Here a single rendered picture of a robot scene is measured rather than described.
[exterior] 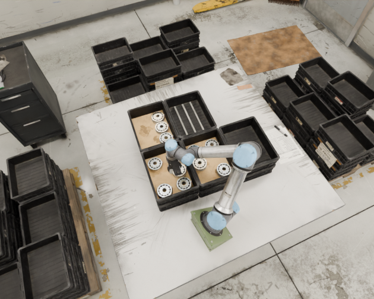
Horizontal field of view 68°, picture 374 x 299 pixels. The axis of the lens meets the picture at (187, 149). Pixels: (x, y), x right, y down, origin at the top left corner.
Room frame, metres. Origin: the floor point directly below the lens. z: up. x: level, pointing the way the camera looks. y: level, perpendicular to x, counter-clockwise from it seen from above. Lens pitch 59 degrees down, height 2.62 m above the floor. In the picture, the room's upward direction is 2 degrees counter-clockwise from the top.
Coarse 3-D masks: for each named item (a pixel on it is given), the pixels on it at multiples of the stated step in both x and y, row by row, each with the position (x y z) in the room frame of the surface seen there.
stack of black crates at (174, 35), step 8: (168, 24) 2.92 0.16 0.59; (176, 24) 2.96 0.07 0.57; (184, 24) 3.00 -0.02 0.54; (192, 24) 2.93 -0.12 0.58; (160, 32) 2.86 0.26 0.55; (168, 32) 2.92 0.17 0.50; (176, 32) 2.92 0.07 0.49; (184, 32) 2.92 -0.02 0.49; (192, 32) 2.91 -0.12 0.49; (168, 40) 2.64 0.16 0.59; (176, 40) 2.65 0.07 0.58; (184, 40) 2.70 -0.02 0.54; (192, 40) 2.74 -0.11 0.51; (168, 48) 2.64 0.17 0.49; (176, 48) 2.65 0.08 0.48; (184, 48) 2.70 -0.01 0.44; (192, 48) 2.74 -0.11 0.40
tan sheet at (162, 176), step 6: (156, 156) 1.03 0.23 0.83; (162, 156) 1.02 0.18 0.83; (180, 162) 0.97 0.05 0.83; (162, 168) 0.92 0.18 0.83; (150, 174) 0.88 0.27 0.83; (156, 174) 0.88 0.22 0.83; (162, 174) 0.87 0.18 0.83; (168, 174) 0.87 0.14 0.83; (186, 174) 0.87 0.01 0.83; (156, 180) 0.83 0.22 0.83; (162, 180) 0.83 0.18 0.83; (168, 180) 0.83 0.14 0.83; (174, 180) 0.82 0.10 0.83; (156, 186) 0.78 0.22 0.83; (174, 186) 0.78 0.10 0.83; (192, 186) 0.77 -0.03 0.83; (156, 192) 0.74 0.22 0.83; (174, 192) 0.73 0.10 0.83
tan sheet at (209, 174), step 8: (192, 144) 1.12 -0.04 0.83; (200, 144) 1.12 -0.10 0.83; (208, 160) 0.98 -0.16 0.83; (216, 160) 0.97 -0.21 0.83; (224, 160) 0.97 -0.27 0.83; (208, 168) 0.91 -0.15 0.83; (216, 168) 0.90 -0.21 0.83; (200, 176) 0.85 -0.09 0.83; (208, 176) 0.85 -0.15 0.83; (216, 176) 0.84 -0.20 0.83
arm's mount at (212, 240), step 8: (208, 208) 0.64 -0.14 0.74; (192, 216) 0.56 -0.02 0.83; (200, 216) 0.56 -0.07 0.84; (200, 224) 0.50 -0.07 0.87; (200, 232) 0.47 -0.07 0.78; (208, 232) 0.45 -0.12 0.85; (224, 232) 0.48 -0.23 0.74; (208, 240) 0.40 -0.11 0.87; (216, 240) 0.40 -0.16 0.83; (224, 240) 0.41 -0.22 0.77; (208, 248) 0.38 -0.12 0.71
